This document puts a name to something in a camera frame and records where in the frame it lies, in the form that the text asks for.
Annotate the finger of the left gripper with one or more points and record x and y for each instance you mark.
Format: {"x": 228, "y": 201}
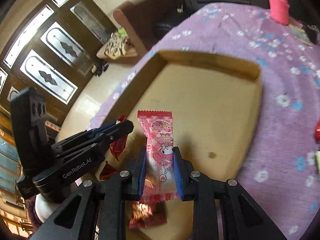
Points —
{"x": 113, "y": 134}
{"x": 102, "y": 129}

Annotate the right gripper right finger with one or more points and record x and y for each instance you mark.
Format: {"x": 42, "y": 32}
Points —
{"x": 221, "y": 204}

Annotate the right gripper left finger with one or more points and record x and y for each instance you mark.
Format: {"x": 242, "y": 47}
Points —
{"x": 97, "y": 208}

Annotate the red foil snack packet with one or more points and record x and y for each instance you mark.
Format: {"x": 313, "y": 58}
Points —
{"x": 116, "y": 149}

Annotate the pink cartoon candy packet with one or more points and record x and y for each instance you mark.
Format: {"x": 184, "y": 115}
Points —
{"x": 159, "y": 184}

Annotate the red square snack packet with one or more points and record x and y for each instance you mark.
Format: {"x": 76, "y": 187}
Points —
{"x": 317, "y": 133}

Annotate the dark red foil snack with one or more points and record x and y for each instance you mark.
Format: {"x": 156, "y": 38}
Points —
{"x": 150, "y": 210}

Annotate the white gloved left hand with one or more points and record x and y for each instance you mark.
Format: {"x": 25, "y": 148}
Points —
{"x": 39, "y": 209}

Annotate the wooden glass-panel door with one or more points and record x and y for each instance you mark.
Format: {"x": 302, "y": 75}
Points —
{"x": 52, "y": 45}

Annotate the patterned bag on stool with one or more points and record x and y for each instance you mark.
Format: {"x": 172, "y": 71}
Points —
{"x": 118, "y": 44}

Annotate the cardboard tray box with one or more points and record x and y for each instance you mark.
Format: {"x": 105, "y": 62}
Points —
{"x": 215, "y": 101}

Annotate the brown armchair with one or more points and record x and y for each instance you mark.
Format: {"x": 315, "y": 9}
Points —
{"x": 138, "y": 18}

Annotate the small notebook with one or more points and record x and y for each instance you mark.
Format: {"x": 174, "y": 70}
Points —
{"x": 300, "y": 34}

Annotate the small black box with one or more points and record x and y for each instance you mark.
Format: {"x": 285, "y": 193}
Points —
{"x": 312, "y": 32}

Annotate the pink knit-sleeved thermos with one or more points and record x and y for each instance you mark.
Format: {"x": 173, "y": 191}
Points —
{"x": 279, "y": 11}

